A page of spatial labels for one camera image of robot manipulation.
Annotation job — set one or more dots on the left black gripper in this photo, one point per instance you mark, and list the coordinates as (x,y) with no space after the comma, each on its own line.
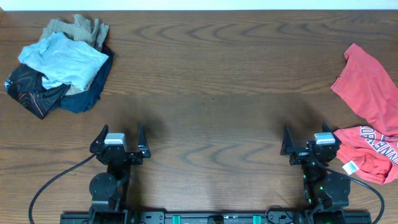
(134,160)

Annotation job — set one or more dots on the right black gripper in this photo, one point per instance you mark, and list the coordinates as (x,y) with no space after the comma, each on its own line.
(288,149)

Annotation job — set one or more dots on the red printed t-shirt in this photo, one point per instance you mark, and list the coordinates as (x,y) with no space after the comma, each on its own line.
(369,151)

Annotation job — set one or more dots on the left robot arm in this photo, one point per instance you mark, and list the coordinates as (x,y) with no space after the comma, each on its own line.
(109,189)

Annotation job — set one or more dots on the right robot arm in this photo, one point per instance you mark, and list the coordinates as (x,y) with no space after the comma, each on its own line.
(326,191)

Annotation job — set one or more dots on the navy blue garment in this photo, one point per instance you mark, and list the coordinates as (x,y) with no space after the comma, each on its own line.
(84,101)

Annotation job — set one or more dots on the light blue shirt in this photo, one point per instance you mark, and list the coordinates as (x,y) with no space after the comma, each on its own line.
(63,61)

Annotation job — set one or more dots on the black orange patterned garment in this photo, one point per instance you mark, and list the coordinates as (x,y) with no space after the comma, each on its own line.
(24,85)

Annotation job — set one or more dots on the beige garment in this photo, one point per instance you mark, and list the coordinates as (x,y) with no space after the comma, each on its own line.
(81,30)

